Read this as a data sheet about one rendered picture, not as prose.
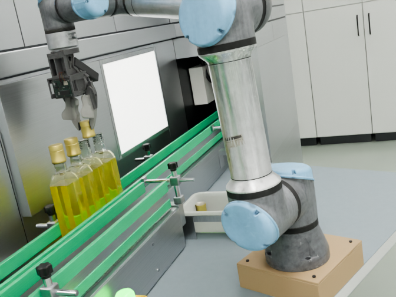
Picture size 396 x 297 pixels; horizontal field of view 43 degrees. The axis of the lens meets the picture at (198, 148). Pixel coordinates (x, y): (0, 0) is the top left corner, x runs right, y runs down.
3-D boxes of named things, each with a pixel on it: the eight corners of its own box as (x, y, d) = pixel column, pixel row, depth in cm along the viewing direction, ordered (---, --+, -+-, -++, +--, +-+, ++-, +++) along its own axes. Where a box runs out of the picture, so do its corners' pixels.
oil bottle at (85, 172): (91, 235, 136) (73, 161, 131) (109, 236, 134) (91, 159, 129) (79, 245, 131) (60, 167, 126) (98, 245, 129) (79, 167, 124)
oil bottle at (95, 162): (101, 226, 142) (84, 154, 136) (118, 226, 139) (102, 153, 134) (90, 235, 137) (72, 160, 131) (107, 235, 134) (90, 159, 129)
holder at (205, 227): (184, 217, 173) (180, 195, 171) (261, 216, 163) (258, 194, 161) (164, 239, 158) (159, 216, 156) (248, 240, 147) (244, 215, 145)
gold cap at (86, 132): (87, 135, 136) (83, 119, 135) (98, 134, 135) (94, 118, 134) (79, 138, 133) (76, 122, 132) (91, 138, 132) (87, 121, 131)
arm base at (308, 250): (339, 245, 121) (334, 207, 119) (316, 276, 109) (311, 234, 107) (281, 238, 130) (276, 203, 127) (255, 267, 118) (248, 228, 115)
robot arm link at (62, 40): (57, 33, 130) (83, 28, 127) (61, 50, 131) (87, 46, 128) (38, 35, 124) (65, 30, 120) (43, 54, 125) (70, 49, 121)
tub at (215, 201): (198, 215, 171) (194, 191, 169) (262, 214, 163) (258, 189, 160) (179, 238, 155) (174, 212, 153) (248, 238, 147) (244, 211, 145)
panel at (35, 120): (164, 128, 210) (148, 47, 202) (170, 128, 209) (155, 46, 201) (22, 217, 130) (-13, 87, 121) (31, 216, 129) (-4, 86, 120)
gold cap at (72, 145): (72, 152, 129) (68, 136, 128) (83, 152, 128) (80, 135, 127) (64, 157, 126) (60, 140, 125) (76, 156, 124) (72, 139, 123)
